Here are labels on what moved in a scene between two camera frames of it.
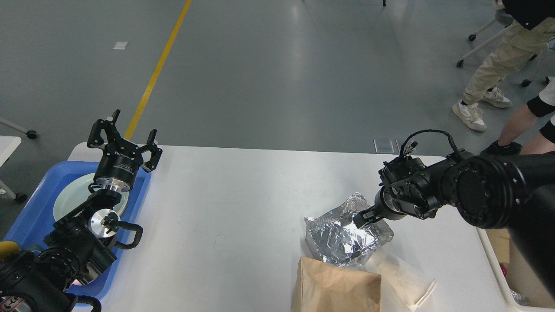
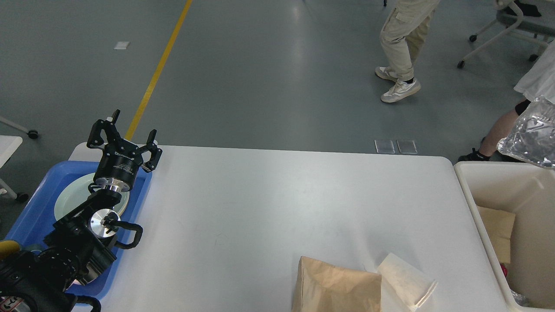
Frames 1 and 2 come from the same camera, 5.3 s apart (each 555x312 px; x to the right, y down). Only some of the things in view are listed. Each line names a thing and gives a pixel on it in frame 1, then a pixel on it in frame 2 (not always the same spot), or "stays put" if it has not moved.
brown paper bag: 323,287 stays put
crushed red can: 504,269 stays put
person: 529,128 to 539,82
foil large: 335,237 to 532,138
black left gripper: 119,160 stays put
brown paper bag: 499,239 stays put
